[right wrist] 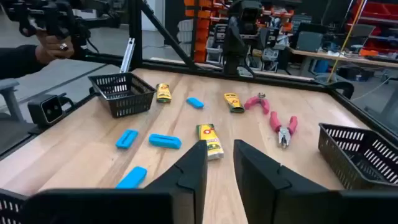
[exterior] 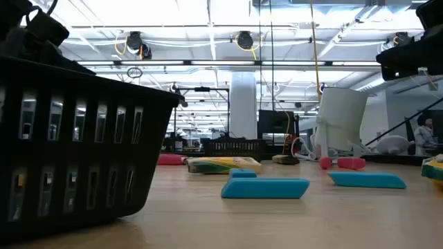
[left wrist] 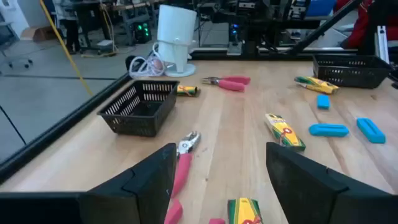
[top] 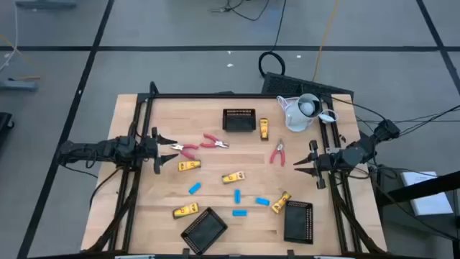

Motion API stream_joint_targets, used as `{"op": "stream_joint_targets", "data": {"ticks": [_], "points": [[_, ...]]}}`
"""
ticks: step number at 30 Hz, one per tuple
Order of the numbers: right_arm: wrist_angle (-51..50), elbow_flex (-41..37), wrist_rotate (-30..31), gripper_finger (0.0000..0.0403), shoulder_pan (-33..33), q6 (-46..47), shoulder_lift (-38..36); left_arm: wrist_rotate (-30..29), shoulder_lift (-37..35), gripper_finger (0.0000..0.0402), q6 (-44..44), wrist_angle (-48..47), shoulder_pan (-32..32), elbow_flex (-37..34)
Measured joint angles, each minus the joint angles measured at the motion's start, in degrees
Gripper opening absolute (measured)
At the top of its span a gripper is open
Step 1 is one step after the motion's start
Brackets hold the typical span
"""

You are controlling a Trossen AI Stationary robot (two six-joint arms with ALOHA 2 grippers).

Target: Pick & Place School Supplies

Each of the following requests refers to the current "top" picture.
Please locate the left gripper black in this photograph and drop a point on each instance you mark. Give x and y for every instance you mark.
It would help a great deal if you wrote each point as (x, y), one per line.
(151, 147)

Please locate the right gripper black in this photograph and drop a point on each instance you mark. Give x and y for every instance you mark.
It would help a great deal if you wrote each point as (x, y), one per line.
(327, 162)

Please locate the yellow crayon box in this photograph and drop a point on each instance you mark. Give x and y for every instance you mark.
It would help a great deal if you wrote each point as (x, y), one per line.
(185, 211)
(264, 129)
(189, 165)
(233, 177)
(281, 202)

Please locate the blue eraser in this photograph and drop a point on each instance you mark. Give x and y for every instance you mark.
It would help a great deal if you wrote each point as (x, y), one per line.
(262, 201)
(194, 188)
(237, 196)
(239, 213)

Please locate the black plastic mesh basket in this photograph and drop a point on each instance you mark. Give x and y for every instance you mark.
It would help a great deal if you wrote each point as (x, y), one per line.
(204, 231)
(239, 124)
(298, 223)

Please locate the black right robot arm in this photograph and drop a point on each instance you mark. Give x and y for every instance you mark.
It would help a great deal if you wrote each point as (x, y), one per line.
(359, 151)

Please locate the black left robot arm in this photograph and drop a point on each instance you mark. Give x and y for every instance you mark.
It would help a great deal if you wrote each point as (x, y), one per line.
(90, 149)

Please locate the black perforated computer case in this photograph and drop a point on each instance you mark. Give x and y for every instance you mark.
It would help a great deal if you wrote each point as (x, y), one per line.
(287, 84)

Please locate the black beam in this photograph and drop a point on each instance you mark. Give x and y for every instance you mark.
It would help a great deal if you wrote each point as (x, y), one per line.
(420, 187)

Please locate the white booklet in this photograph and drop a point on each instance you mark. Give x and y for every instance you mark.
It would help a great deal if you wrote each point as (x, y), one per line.
(431, 205)

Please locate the grey table foot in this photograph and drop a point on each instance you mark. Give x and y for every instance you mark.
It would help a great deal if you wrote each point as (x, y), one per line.
(46, 4)
(18, 85)

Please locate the black object at floor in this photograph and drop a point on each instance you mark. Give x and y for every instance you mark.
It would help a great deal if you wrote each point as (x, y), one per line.
(4, 124)

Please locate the black aluminium table frame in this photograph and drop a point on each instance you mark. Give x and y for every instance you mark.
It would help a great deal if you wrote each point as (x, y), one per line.
(215, 96)

